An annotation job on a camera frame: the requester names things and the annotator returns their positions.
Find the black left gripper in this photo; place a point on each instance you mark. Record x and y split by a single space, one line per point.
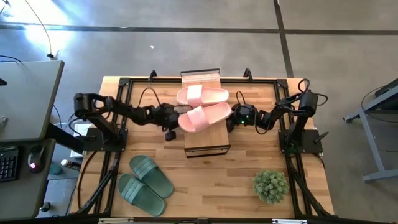
164 116

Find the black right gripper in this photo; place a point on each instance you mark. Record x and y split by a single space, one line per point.
244 115

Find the pink slide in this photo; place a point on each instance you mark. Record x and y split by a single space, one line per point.
202 119
202 95

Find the wooden shelf black metal frame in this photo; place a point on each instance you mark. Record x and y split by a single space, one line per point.
206 140

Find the green slide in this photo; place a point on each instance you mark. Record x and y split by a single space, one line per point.
140 194
152 175

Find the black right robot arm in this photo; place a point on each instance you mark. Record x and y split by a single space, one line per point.
298 124

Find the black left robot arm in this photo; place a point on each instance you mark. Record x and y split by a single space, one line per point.
102 109

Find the artificial green plant ball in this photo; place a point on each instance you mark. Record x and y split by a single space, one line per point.
271 186

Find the white box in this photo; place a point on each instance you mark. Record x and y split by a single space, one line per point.
77 130

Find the white capped bottle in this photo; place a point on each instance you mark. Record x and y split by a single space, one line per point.
70 164

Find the teal round object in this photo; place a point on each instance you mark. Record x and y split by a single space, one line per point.
55 169

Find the black computer mouse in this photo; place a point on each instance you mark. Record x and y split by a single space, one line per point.
35 160

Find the light grey desk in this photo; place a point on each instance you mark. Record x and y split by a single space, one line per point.
28 99

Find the black flat device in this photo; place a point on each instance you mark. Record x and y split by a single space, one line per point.
387 88

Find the black caster wheel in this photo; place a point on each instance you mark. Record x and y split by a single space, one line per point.
45 207

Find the black keyboard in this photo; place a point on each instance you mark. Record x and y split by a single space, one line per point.
7 165

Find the dark grey desk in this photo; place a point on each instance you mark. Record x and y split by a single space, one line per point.
18 193

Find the black aluminium table frame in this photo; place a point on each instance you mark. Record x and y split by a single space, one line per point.
168 81

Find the silver metal bracket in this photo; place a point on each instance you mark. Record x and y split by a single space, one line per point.
289 221
115 220

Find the grey metal table frame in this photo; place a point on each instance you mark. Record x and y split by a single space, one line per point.
382 175

